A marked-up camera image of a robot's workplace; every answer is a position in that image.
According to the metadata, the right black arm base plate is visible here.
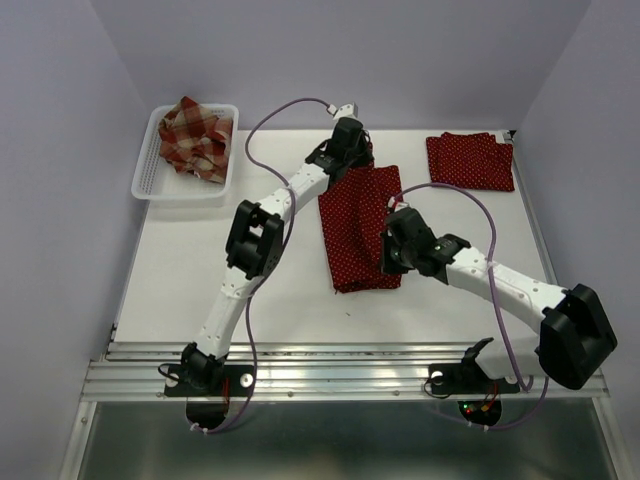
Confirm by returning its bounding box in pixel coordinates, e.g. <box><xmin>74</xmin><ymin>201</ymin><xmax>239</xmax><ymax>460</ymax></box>
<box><xmin>429</xmin><ymin>363</ymin><xmax>520</xmax><ymax>396</ymax></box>

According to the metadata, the white plastic basket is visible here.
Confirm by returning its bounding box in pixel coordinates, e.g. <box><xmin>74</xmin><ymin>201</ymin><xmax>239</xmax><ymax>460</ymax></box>
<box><xmin>131</xmin><ymin>103</ymin><xmax>240</xmax><ymax>206</ymax></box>

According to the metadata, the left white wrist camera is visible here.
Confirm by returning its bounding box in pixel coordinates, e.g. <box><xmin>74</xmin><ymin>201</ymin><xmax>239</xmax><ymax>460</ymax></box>
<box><xmin>326</xmin><ymin>103</ymin><xmax>358</xmax><ymax>121</ymax></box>

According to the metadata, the plaid red beige skirt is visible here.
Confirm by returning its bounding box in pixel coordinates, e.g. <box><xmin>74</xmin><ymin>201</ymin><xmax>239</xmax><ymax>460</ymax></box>
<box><xmin>158</xmin><ymin>96</ymin><xmax>234</xmax><ymax>184</ymax></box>

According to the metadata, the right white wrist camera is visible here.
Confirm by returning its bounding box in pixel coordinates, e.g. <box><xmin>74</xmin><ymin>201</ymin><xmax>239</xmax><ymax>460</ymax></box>
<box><xmin>387</xmin><ymin>198</ymin><xmax>409</xmax><ymax>214</ymax></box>

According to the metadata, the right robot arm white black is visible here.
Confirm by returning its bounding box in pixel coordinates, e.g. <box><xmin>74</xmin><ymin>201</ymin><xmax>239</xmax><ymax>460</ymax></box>
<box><xmin>381</xmin><ymin>207</ymin><xmax>618</xmax><ymax>395</ymax></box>

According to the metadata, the red polka dot skirt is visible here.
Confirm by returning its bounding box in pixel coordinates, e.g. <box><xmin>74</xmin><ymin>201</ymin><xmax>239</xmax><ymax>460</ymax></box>
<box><xmin>318</xmin><ymin>165</ymin><xmax>402</xmax><ymax>294</ymax></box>
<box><xmin>426</xmin><ymin>132</ymin><xmax>515</xmax><ymax>192</ymax></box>

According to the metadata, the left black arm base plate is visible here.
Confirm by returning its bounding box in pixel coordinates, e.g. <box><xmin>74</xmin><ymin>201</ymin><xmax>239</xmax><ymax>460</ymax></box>
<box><xmin>157</xmin><ymin>363</ymin><xmax>255</xmax><ymax>398</ymax></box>

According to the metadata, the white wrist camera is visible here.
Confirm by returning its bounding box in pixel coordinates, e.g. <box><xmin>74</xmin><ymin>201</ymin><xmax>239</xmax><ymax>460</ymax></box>
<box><xmin>326</xmin><ymin>103</ymin><xmax>358</xmax><ymax>121</ymax></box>
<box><xmin>387</xmin><ymin>198</ymin><xmax>409</xmax><ymax>214</ymax></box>

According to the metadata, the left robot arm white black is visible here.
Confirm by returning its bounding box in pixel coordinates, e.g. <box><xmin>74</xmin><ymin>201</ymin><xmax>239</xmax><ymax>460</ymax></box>
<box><xmin>180</xmin><ymin>116</ymin><xmax>373</xmax><ymax>394</ymax></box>

